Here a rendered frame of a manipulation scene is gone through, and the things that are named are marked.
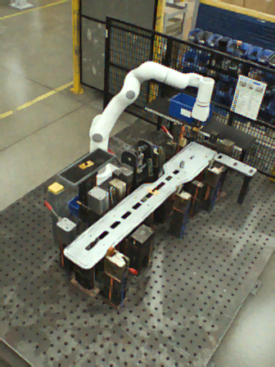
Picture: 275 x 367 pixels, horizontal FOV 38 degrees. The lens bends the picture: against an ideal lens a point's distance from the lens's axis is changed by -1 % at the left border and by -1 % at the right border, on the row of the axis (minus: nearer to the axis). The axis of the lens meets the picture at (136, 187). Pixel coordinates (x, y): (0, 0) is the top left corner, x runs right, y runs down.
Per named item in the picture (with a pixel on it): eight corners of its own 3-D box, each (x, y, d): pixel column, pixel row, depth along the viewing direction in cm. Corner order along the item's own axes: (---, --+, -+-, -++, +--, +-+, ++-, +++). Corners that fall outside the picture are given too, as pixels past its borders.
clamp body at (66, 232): (69, 276, 229) (67, 233, 206) (56, 266, 234) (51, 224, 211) (81, 266, 236) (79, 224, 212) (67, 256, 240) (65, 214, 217)
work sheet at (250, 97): (256, 121, 292) (268, 83, 272) (228, 111, 302) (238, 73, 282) (257, 120, 294) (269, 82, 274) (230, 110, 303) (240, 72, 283)
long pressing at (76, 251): (91, 274, 197) (91, 272, 196) (58, 251, 206) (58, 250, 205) (219, 154, 285) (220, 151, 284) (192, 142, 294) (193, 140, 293)
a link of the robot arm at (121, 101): (103, 134, 276) (100, 148, 264) (88, 126, 272) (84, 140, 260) (144, 82, 247) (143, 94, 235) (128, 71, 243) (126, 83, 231)
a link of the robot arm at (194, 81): (162, 73, 249) (205, 90, 255) (162, 84, 237) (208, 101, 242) (168, 60, 243) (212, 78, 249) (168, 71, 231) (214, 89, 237)
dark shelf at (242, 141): (243, 152, 286) (244, 149, 284) (142, 108, 323) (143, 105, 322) (255, 140, 300) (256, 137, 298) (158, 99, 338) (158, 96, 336)
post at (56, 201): (60, 249, 244) (56, 196, 216) (51, 242, 247) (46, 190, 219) (68, 242, 249) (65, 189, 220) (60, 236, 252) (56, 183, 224)
